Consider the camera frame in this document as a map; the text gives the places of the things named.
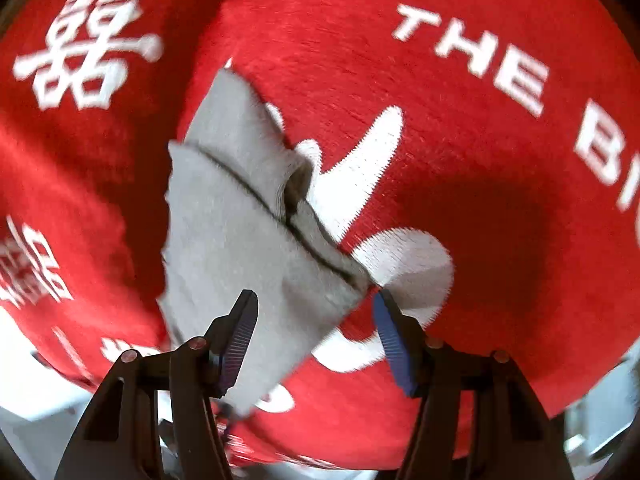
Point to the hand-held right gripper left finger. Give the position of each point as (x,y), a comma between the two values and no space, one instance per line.
(239,342)

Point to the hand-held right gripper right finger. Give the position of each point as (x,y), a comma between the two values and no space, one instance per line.
(395,347)

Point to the light grey small garment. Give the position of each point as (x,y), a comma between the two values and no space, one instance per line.
(225,240)

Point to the red printed blanket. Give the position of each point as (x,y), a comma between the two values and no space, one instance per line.
(475,160)

